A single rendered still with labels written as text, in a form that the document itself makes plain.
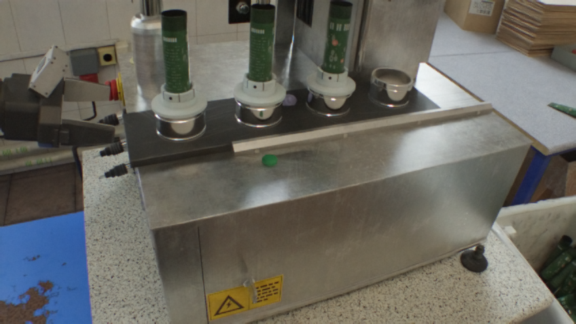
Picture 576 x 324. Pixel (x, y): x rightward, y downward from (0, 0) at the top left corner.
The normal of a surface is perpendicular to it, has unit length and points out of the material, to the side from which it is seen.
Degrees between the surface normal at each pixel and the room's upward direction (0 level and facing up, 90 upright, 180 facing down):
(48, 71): 90
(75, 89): 90
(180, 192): 0
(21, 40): 90
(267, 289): 90
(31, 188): 0
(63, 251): 0
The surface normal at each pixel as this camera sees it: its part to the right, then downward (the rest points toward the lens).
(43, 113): 0.48, -0.18
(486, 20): 0.00, 0.60
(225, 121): 0.07, -0.80
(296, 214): 0.38, 0.58
